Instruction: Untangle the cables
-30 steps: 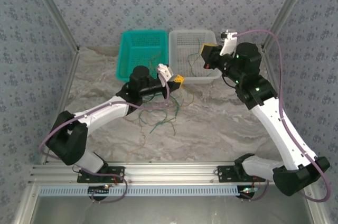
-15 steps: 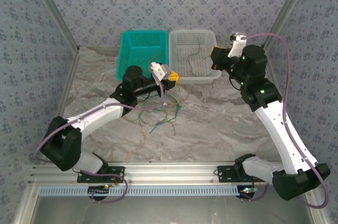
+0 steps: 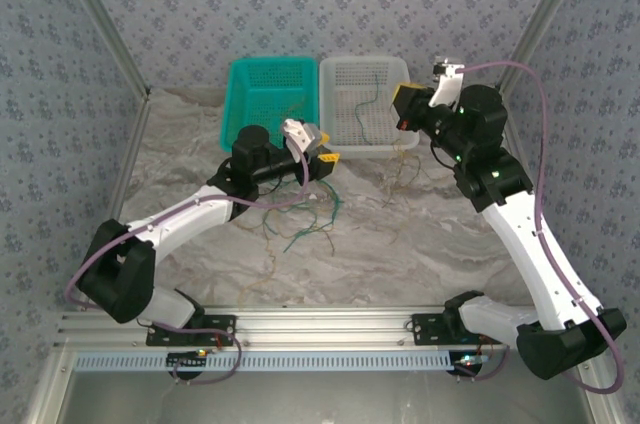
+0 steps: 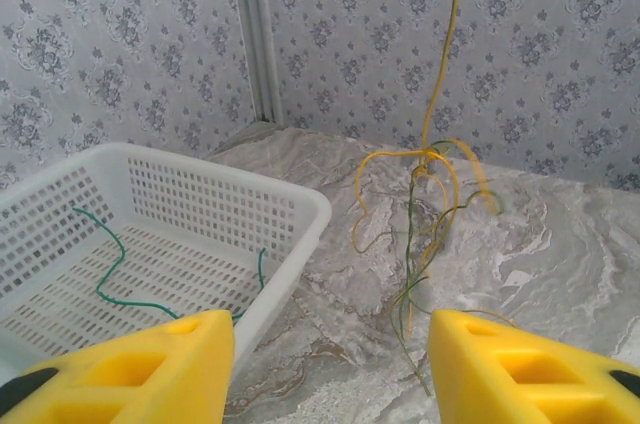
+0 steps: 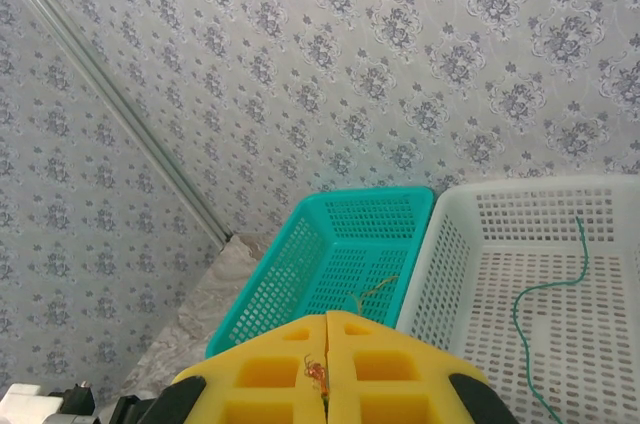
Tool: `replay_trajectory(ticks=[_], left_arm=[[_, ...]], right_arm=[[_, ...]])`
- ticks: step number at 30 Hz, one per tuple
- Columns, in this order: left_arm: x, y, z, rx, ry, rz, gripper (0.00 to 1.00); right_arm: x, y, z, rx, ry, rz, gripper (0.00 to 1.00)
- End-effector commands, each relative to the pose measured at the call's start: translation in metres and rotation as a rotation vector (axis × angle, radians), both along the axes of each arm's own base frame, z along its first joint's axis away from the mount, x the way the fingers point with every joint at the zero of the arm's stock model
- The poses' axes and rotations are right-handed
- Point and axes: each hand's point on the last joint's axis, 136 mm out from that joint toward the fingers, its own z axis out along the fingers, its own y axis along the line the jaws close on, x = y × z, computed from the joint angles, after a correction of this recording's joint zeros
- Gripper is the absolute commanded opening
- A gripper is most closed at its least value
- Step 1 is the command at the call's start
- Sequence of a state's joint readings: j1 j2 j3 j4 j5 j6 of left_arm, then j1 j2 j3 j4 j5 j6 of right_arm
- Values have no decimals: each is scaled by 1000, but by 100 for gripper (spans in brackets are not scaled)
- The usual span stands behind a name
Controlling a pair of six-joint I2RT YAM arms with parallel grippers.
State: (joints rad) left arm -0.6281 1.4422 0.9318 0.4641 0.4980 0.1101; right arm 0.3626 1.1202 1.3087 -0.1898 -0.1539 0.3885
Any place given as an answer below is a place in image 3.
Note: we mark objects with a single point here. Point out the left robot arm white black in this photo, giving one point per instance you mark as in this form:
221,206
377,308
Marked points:
185,219

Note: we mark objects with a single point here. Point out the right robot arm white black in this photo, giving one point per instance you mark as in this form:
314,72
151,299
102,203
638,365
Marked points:
530,254

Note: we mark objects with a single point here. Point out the white plastic basket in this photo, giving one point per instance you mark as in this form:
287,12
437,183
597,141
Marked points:
345,109

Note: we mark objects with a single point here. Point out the teal plastic basket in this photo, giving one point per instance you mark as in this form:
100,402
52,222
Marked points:
270,89

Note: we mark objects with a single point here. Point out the aluminium frame post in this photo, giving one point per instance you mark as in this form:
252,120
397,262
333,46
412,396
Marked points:
542,19
102,19

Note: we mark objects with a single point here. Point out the aluminium mounting rail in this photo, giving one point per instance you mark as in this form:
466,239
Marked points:
325,326

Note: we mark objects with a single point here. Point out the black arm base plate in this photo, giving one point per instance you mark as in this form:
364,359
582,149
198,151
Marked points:
225,321
425,329

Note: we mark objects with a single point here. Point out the black controller bracket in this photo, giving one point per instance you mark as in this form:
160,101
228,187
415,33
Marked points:
187,369
470,368

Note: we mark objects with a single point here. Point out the aluminium frame leg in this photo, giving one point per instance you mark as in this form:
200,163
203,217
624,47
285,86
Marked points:
47,389
600,409

